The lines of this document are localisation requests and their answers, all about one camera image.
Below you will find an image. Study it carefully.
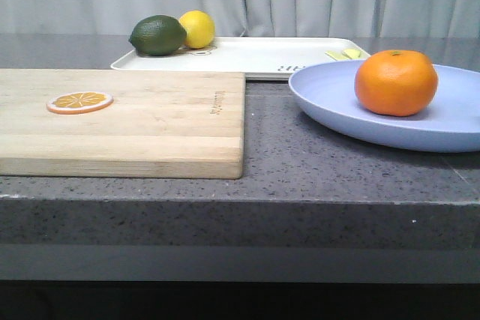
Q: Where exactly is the green lime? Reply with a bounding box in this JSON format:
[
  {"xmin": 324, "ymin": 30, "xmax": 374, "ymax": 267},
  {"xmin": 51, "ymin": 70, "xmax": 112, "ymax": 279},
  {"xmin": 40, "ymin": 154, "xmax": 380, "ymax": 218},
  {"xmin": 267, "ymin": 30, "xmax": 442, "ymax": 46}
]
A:
[{"xmin": 129, "ymin": 15, "xmax": 187, "ymax": 56}]

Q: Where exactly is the orange slice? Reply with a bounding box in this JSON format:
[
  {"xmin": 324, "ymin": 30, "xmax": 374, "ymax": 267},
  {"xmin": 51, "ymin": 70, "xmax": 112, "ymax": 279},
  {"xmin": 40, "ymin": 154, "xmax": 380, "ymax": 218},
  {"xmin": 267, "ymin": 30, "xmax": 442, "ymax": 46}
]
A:
[{"xmin": 46, "ymin": 91, "xmax": 114, "ymax": 115}]

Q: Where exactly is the orange mandarin fruit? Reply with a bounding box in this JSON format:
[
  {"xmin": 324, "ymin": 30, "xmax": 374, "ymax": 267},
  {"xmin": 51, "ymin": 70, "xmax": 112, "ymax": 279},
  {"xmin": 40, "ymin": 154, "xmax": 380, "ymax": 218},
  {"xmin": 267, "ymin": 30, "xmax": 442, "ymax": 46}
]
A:
[{"xmin": 354, "ymin": 49, "xmax": 438, "ymax": 117}]

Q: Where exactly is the light blue plate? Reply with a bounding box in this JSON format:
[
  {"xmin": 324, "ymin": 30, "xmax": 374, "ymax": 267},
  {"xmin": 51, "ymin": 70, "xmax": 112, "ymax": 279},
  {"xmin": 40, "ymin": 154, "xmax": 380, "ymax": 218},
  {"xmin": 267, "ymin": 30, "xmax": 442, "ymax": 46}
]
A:
[{"xmin": 289, "ymin": 60, "xmax": 479, "ymax": 153}]

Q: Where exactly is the yellow plastic knife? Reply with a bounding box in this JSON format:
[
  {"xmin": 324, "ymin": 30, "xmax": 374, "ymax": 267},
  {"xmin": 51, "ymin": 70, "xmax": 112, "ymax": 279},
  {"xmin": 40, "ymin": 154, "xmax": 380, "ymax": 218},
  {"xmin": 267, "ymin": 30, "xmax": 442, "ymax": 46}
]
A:
[{"xmin": 325, "ymin": 51, "xmax": 350, "ymax": 61}]

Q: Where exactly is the white rectangular tray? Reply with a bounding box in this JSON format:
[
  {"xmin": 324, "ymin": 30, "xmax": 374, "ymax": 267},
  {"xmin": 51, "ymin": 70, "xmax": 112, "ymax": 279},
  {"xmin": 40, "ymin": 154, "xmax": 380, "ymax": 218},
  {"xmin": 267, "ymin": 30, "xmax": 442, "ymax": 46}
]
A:
[{"xmin": 110, "ymin": 37, "xmax": 369, "ymax": 81}]

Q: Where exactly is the wooden cutting board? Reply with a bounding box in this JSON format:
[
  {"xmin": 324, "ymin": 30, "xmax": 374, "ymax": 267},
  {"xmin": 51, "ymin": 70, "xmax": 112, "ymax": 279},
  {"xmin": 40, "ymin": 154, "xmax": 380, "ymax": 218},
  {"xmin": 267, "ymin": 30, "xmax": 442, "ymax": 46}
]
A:
[{"xmin": 1, "ymin": 69, "xmax": 245, "ymax": 179}]

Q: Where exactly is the yellow lemon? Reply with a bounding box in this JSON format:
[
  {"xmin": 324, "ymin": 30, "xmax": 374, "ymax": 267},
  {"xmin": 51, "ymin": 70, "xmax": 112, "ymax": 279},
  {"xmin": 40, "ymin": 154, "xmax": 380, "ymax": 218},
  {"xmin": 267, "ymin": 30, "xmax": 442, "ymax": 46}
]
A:
[{"xmin": 179, "ymin": 10, "xmax": 215, "ymax": 49}]

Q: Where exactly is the yellow plastic fork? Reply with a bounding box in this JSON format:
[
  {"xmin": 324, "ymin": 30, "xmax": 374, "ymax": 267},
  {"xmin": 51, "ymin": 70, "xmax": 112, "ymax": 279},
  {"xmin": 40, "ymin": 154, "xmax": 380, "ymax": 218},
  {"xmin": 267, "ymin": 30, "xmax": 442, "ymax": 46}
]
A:
[{"xmin": 341, "ymin": 49, "xmax": 362, "ymax": 59}]

